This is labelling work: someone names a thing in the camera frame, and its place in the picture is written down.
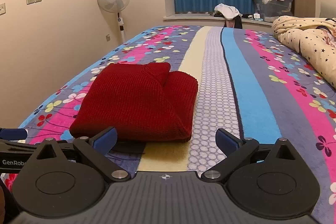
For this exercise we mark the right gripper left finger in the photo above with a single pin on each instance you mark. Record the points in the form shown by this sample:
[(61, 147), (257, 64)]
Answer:
[(92, 151)]

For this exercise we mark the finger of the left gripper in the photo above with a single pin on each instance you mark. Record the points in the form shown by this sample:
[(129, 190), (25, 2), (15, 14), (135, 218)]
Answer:
[(13, 133)]

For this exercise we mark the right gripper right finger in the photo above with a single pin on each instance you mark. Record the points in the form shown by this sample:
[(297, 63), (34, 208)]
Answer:
[(238, 153)]

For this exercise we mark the red knit sweater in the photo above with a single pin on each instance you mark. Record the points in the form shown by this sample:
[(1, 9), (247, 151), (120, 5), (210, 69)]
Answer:
[(143, 102)]

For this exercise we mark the white clothes pile on chair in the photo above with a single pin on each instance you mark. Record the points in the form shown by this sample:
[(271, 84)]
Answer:
[(231, 15)]

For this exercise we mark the colourful floral bed blanket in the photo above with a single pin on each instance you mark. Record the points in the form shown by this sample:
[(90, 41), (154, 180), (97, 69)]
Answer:
[(249, 84)]

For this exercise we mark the cream star-pattern duvet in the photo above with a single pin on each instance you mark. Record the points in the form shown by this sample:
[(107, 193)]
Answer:
[(313, 39)]

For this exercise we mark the clear plastic storage bin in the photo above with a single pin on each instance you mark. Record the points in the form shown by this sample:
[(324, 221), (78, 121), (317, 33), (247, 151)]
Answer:
[(269, 10)]

